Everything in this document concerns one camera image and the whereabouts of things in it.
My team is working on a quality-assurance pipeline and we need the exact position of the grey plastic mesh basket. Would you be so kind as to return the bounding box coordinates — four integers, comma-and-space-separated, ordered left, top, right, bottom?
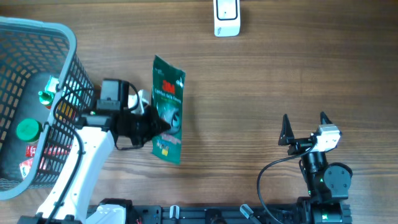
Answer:
1, 17, 95, 200

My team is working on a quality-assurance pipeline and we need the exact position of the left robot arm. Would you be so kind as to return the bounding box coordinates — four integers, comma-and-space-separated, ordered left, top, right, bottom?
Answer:
18, 79, 170, 223

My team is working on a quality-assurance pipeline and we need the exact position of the white barcode scanner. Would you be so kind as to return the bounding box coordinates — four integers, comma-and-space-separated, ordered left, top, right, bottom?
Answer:
213, 0, 241, 37

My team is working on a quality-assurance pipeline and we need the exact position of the green 3M gloves packet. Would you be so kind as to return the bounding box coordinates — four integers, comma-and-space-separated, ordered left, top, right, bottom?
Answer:
151, 55, 186, 165

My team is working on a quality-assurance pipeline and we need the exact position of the light blue wipes packet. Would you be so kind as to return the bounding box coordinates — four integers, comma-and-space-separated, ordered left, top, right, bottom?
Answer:
45, 76, 59, 93

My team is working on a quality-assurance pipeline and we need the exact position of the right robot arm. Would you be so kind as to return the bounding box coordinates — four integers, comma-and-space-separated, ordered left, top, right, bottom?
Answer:
278, 112, 353, 203

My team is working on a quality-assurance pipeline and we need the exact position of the green lid white jar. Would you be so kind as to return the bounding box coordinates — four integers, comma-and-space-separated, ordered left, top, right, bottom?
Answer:
16, 118, 43, 143

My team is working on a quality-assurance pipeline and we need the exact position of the red coffee stick sachet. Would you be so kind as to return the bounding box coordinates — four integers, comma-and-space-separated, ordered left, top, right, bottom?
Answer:
25, 146, 37, 157

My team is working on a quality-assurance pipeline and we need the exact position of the pink tissue packet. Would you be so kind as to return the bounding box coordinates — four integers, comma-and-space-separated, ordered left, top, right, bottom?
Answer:
19, 158, 34, 180

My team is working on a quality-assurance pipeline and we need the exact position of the green cap sauce bottle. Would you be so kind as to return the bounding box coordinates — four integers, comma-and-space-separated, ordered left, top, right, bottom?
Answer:
38, 91, 55, 110

